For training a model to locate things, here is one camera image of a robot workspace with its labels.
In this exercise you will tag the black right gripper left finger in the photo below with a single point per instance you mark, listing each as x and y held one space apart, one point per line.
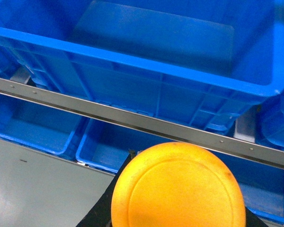
100 213

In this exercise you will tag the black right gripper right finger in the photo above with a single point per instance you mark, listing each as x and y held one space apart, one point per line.
252 220

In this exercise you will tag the yellow mushroom push button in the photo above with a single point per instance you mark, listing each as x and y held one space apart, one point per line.
177 184

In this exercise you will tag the blue bin lower right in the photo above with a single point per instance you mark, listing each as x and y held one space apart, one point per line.
262 186

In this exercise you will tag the blue bin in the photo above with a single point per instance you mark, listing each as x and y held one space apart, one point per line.
262 186
106 146
36 126

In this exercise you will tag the blue bin lower middle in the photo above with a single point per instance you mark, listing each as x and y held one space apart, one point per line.
106 146

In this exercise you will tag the blue bin lower left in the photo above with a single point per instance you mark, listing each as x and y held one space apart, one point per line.
36 126

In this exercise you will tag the large blue plastic crate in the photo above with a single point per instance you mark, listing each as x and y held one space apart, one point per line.
201 63

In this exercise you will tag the grey metal shelf rail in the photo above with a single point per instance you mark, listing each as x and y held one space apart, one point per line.
211 141

